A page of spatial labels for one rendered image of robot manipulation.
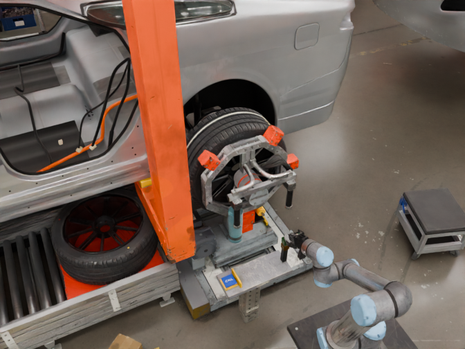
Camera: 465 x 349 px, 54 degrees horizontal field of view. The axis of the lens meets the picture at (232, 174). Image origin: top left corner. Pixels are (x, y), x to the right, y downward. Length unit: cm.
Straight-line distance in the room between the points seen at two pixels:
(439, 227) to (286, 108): 132
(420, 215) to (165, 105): 211
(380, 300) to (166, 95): 120
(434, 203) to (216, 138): 176
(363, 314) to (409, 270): 171
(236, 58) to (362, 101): 261
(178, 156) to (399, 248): 206
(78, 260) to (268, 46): 169
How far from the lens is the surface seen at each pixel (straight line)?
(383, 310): 194
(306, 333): 280
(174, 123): 209
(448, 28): 459
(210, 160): 249
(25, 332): 300
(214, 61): 267
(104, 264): 290
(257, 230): 331
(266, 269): 283
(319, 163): 422
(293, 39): 288
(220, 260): 322
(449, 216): 357
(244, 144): 260
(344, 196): 396
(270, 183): 255
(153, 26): 185
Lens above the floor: 274
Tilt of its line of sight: 43 degrees down
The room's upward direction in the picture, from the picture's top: straight up
